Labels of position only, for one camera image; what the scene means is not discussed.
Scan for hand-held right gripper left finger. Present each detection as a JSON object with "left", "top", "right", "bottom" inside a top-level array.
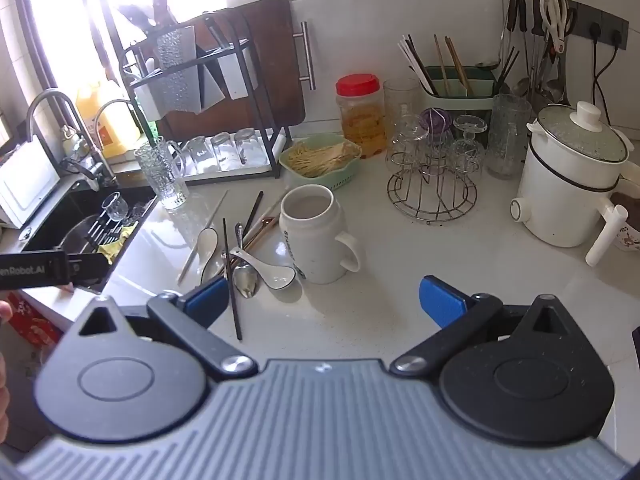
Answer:
[{"left": 67, "top": 276, "right": 259, "bottom": 382}]

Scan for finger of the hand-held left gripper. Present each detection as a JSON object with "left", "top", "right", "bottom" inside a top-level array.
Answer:
[{"left": 66, "top": 254, "right": 109, "bottom": 286}]

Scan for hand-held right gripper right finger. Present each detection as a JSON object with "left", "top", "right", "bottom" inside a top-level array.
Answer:
[{"left": 390, "top": 275, "right": 576, "bottom": 377}]

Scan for plain black chopstick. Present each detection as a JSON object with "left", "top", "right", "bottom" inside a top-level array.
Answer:
[{"left": 222, "top": 218, "right": 244, "bottom": 342}]

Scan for steel spoon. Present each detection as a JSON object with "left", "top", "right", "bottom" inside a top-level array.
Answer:
[{"left": 233, "top": 224, "right": 259, "bottom": 299}]

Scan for white ceramic spoon black rim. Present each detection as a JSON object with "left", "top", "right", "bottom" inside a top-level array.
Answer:
[
  {"left": 199, "top": 227, "right": 221, "bottom": 286},
  {"left": 229, "top": 247, "right": 297, "bottom": 292}
]

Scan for white ceramic mug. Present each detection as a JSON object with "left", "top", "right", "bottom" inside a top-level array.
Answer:
[{"left": 278, "top": 184, "right": 362, "bottom": 285}]

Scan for row of hanging steel utensils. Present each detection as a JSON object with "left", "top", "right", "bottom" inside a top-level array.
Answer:
[{"left": 475, "top": 0, "right": 573, "bottom": 106}]

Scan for yellow cloth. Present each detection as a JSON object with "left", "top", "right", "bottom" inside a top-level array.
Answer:
[{"left": 97, "top": 225, "right": 136, "bottom": 261}]

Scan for black sink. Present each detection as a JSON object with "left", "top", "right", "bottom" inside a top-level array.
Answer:
[{"left": 22, "top": 185, "right": 158, "bottom": 293}]

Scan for red printed box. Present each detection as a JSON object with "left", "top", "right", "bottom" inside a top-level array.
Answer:
[{"left": 5, "top": 292, "right": 66, "bottom": 343}]

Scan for small cut glass cup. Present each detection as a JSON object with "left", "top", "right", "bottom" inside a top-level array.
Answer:
[{"left": 102, "top": 192, "right": 128, "bottom": 221}]

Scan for white plastic box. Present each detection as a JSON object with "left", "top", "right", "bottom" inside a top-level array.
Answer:
[{"left": 0, "top": 145, "right": 63, "bottom": 228}]

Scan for textured glass mug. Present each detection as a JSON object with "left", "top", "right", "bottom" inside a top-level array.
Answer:
[{"left": 134, "top": 136, "right": 190, "bottom": 210}]

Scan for white drip tray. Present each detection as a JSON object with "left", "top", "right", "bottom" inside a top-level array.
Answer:
[{"left": 172, "top": 127, "right": 291, "bottom": 176}]

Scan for clear glass tumbler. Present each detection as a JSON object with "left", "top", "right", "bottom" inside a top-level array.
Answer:
[
  {"left": 182, "top": 135, "right": 213, "bottom": 173},
  {"left": 210, "top": 131, "right": 241, "bottom": 168}
]

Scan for white electric pot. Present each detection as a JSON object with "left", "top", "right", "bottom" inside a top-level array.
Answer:
[{"left": 510, "top": 101, "right": 640, "bottom": 267}]

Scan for red print glass tumbler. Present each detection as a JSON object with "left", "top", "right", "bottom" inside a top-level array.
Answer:
[{"left": 234, "top": 127, "right": 268, "bottom": 166}]

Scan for green plastic basket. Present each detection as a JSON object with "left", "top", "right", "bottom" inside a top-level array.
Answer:
[{"left": 278, "top": 134, "right": 362, "bottom": 192}]

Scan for stemmed glass goblet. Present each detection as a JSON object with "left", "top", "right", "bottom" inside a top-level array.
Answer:
[{"left": 452, "top": 114, "right": 488, "bottom": 171}]

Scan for black dish rack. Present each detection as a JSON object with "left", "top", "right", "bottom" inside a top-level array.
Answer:
[{"left": 119, "top": 12, "right": 293, "bottom": 179}]

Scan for chrome kitchen faucet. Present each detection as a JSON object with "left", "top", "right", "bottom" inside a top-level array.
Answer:
[{"left": 25, "top": 89, "right": 118, "bottom": 186}]

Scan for textured glass pitcher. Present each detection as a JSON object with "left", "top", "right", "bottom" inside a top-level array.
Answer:
[{"left": 487, "top": 94, "right": 532, "bottom": 180}]

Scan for dried noodle bundle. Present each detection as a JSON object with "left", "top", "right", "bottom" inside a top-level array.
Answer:
[{"left": 287, "top": 141, "right": 353, "bottom": 178}]

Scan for red lid plastic jar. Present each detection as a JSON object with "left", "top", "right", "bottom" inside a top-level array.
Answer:
[{"left": 336, "top": 74, "right": 387, "bottom": 158}]

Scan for floral printed bowl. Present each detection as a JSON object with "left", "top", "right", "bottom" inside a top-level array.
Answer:
[{"left": 612, "top": 192, "right": 640, "bottom": 253}]

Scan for green utensil holder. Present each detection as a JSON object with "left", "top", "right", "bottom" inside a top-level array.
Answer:
[{"left": 419, "top": 65, "right": 501, "bottom": 111}]

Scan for tall clear glass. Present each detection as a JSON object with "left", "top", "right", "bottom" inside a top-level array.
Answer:
[{"left": 382, "top": 78, "right": 421, "bottom": 126}]

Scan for textured silver knife holder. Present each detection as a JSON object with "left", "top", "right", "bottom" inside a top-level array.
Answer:
[{"left": 156, "top": 27, "right": 198, "bottom": 113}]

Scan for white pot lid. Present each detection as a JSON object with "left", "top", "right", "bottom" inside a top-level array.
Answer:
[{"left": 537, "top": 101, "right": 631, "bottom": 163}]

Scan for bunch of assorted chopsticks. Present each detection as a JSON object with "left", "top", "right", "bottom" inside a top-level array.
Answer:
[{"left": 397, "top": 34, "right": 521, "bottom": 98}]

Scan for brown wooden cutting board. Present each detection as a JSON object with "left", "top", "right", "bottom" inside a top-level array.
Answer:
[{"left": 150, "top": 0, "right": 307, "bottom": 128}]

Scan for black power strip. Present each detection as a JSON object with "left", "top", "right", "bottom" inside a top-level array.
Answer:
[{"left": 565, "top": 0, "right": 630, "bottom": 51}]

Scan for steel wire cup rack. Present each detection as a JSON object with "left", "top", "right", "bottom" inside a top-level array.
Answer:
[{"left": 386, "top": 107, "right": 478, "bottom": 223}]

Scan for steel bar handle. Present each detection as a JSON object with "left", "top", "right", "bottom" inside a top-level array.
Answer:
[{"left": 292, "top": 21, "right": 317, "bottom": 91}]

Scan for black power cable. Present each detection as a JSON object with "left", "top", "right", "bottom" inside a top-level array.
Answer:
[{"left": 591, "top": 35, "right": 618, "bottom": 111}]

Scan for white handled scissors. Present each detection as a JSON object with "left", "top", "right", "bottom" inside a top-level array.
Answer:
[{"left": 540, "top": 0, "right": 568, "bottom": 53}]

